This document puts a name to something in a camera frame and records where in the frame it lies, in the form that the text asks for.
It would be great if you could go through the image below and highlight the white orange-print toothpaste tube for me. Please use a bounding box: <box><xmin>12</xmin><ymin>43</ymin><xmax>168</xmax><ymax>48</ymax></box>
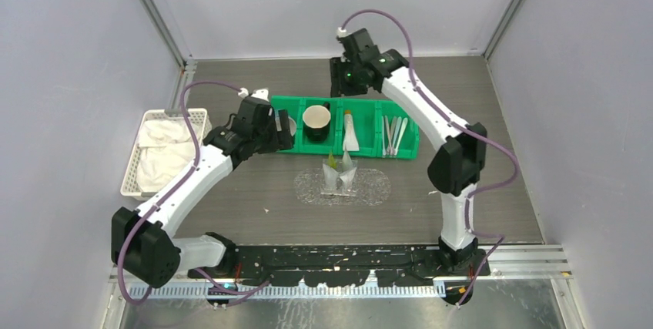
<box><xmin>343</xmin><ymin>109</ymin><xmax>360</xmax><ymax>152</ymax></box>

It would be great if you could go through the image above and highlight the purple cable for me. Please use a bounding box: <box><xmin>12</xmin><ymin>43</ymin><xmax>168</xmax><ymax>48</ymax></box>
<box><xmin>116</xmin><ymin>80</ymin><xmax>274</xmax><ymax>307</ymax></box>
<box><xmin>337</xmin><ymin>8</ymin><xmax>521</xmax><ymax>307</ymax></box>

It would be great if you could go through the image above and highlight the light blue toothbrush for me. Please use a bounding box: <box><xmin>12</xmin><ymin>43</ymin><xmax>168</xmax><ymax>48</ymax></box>
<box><xmin>380</xmin><ymin>115</ymin><xmax>387</xmax><ymax>158</ymax></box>

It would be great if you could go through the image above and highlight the pale mint toothpaste tube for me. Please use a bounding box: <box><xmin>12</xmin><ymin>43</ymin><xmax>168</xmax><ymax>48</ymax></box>
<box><xmin>323</xmin><ymin>163</ymin><xmax>340</xmax><ymax>191</ymax></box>

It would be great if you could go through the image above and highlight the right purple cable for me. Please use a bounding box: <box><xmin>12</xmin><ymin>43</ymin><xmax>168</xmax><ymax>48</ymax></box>
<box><xmin>337</xmin><ymin>8</ymin><xmax>521</xmax><ymax>307</ymax></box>

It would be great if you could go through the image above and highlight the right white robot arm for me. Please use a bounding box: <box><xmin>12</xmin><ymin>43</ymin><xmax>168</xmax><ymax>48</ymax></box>
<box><xmin>330</xmin><ymin>28</ymin><xmax>487</xmax><ymax>276</ymax></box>

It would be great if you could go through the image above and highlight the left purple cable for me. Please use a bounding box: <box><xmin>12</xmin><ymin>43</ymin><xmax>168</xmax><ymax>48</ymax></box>
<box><xmin>116</xmin><ymin>80</ymin><xmax>274</xmax><ymax>307</ymax></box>

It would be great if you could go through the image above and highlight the green compartment bin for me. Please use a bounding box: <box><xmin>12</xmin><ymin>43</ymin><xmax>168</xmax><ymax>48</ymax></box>
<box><xmin>271</xmin><ymin>96</ymin><xmax>420</xmax><ymax>159</ymax></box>

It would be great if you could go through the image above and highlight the white red-cap toothpaste tube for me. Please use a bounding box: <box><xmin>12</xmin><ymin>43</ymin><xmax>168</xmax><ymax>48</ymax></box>
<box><xmin>339</xmin><ymin>167</ymin><xmax>357</xmax><ymax>192</ymax></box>

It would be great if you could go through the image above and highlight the beige toothbrush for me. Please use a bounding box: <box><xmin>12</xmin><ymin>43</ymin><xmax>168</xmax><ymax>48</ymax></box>
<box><xmin>388</xmin><ymin>116</ymin><xmax>397</xmax><ymax>156</ymax></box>

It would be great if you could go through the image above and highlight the clear plastic bag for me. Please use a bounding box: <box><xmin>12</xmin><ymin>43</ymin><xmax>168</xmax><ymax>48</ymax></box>
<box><xmin>320</xmin><ymin>159</ymin><xmax>358</xmax><ymax>196</ymax></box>

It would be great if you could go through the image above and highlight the blue mug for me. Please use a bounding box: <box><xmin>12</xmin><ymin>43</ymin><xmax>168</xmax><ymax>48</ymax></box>
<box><xmin>288</xmin><ymin>116</ymin><xmax>297</xmax><ymax>140</ymax></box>

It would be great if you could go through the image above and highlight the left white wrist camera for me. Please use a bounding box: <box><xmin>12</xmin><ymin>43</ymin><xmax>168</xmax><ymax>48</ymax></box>
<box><xmin>249</xmin><ymin>88</ymin><xmax>270</xmax><ymax>102</ymax></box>

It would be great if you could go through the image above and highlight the dark green mug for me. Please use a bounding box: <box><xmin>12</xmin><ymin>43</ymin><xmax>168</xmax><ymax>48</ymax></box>
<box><xmin>302</xmin><ymin>102</ymin><xmax>331</xmax><ymax>143</ymax></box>

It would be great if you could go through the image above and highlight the pink toothbrush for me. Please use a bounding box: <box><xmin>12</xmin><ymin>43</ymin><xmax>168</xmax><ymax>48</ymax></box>
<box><xmin>383</xmin><ymin>116</ymin><xmax>391</xmax><ymax>156</ymax></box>

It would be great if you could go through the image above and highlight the yellow-green toothpaste tube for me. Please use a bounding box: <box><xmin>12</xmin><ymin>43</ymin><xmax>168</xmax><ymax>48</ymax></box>
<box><xmin>327</xmin><ymin>152</ymin><xmax>337</xmax><ymax>170</ymax></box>

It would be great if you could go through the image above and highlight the pale blue toothbrush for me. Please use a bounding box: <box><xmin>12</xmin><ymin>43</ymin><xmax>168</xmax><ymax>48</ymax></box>
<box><xmin>393</xmin><ymin>116</ymin><xmax>402</xmax><ymax>156</ymax></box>

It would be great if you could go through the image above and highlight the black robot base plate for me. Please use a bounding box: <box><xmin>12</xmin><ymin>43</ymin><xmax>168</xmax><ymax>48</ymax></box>
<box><xmin>201</xmin><ymin>244</ymin><xmax>486</xmax><ymax>287</ymax></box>

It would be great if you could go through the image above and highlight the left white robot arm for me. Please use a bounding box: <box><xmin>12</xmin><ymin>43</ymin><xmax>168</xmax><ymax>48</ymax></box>
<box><xmin>111</xmin><ymin>96</ymin><xmax>294</xmax><ymax>288</ymax></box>

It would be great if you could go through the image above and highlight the white cloth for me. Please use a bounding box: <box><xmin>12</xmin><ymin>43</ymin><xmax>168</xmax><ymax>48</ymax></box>
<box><xmin>136</xmin><ymin>118</ymin><xmax>196</xmax><ymax>193</ymax></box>

